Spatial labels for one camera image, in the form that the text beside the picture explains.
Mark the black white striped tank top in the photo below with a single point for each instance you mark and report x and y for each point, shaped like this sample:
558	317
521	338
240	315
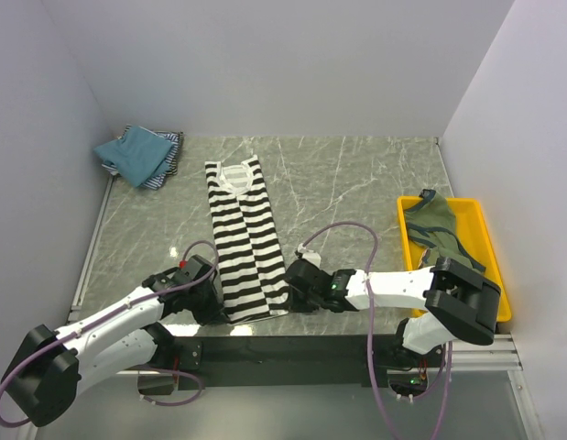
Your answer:
251	264

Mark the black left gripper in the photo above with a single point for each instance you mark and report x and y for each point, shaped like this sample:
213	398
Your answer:
214	313

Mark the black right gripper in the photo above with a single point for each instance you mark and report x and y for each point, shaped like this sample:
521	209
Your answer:
296	305

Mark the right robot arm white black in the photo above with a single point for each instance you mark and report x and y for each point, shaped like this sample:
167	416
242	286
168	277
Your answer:
456	303

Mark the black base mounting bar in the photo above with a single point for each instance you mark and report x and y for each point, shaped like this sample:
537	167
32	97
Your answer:
230	361

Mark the aluminium frame rail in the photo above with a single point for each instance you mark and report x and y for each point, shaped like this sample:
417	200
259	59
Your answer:
87	265

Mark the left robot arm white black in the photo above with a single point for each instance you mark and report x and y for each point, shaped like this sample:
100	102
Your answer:
51	368

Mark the folded black striped garment underneath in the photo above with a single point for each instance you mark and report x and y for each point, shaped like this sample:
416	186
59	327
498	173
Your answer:
176	139

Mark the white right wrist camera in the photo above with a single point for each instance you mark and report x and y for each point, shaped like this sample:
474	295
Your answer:
309	255

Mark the folded blue striped tank top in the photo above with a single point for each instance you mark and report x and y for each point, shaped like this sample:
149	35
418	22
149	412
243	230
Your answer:
153	183

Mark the dark green garment in bin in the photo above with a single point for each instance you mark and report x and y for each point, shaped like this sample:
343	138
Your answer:
431	225

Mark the yellow plastic bin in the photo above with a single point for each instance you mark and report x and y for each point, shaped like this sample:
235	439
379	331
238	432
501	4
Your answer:
471	230

